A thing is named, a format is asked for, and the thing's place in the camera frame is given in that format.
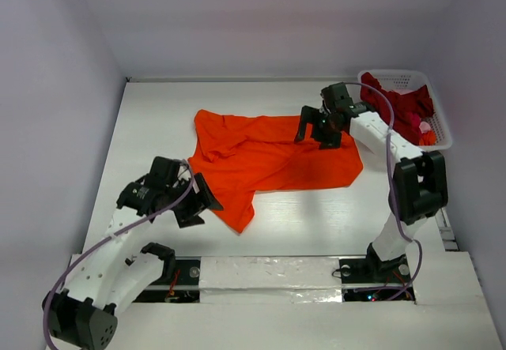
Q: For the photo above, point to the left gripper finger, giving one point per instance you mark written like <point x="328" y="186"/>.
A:
<point x="187" y="219"/>
<point x="205" y="195"/>

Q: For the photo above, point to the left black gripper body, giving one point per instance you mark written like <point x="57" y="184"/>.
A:
<point x="179" y="191"/>

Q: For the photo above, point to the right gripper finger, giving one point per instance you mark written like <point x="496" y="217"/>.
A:
<point x="329" y="139"/>
<point x="308" y="115"/>

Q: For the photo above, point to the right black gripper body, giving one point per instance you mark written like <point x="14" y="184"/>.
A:
<point x="320" y="125"/>

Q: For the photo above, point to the orange t shirt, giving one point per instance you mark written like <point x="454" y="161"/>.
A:
<point x="240" y="156"/>

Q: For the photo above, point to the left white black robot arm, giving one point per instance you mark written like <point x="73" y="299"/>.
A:
<point x="83" y="306"/>

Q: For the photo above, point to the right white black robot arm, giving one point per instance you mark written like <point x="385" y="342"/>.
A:
<point x="417" y="179"/>

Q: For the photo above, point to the dark red t shirt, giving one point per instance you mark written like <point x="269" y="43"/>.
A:
<point x="418" y="102"/>

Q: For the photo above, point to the white plastic basket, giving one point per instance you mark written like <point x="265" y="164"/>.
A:
<point x="404" y="81"/>

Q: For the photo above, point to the pink garment in basket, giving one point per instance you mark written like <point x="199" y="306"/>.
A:
<point x="417" y="123"/>

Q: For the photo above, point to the small orange garment in basket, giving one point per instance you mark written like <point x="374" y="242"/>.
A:
<point x="428" y="138"/>

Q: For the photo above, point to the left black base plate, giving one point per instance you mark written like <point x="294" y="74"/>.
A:
<point x="181" y="287"/>

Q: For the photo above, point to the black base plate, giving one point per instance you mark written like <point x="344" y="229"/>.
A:
<point x="369" y="281"/>
<point x="181" y="287"/>

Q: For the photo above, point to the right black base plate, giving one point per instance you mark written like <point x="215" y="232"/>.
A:
<point x="369" y="281"/>

